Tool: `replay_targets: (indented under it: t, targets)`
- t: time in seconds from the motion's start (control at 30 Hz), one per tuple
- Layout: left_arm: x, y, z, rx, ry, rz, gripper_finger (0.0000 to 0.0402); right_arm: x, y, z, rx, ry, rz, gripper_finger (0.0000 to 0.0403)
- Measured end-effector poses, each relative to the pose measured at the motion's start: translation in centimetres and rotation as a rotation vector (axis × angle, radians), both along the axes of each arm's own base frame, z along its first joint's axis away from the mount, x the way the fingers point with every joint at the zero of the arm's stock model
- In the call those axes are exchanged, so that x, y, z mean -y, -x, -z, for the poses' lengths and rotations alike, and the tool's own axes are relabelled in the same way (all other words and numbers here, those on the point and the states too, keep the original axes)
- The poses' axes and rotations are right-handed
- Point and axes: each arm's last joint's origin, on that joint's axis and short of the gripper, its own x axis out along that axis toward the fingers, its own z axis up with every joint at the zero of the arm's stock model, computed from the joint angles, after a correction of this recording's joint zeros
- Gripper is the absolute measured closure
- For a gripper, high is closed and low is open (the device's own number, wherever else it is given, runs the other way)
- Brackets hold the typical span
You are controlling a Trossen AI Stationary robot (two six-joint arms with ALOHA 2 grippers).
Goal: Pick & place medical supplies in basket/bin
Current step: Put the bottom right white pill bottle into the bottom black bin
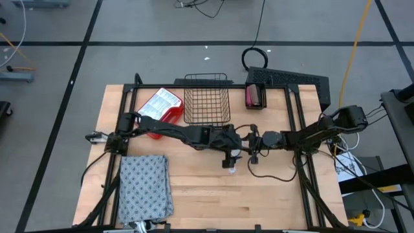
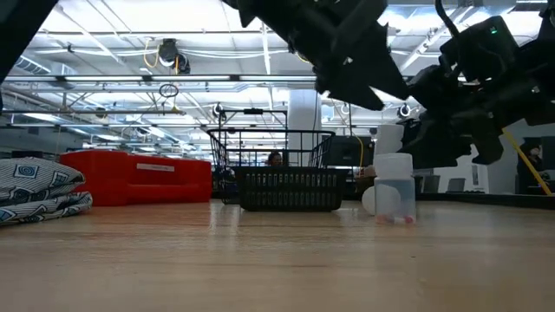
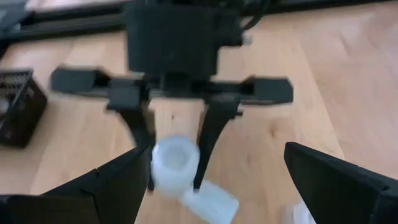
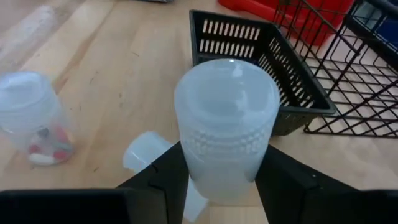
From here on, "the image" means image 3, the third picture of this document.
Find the black slotted plastic bin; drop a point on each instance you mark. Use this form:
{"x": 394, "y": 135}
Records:
{"x": 21, "y": 118}

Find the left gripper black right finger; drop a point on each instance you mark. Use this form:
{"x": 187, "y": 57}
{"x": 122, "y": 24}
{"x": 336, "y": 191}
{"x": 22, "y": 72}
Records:
{"x": 335, "y": 189}

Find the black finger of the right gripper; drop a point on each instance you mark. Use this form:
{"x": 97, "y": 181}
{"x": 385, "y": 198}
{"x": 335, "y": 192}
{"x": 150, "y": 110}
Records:
{"x": 138, "y": 124}
{"x": 214, "y": 124}

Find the clear white-capped pill bottle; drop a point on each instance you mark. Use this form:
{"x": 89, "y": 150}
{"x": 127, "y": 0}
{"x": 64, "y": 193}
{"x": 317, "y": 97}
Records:
{"x": 298, "y": 214}

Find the white translucent plastic bottle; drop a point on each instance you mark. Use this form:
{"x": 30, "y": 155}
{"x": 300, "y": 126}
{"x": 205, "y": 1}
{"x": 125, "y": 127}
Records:
{"x": 174, "y": 168}
{"x": 214, "y": 203}

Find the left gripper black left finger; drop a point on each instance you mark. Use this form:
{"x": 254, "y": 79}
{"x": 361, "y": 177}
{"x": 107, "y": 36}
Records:
{"x": 102, "y": 193}

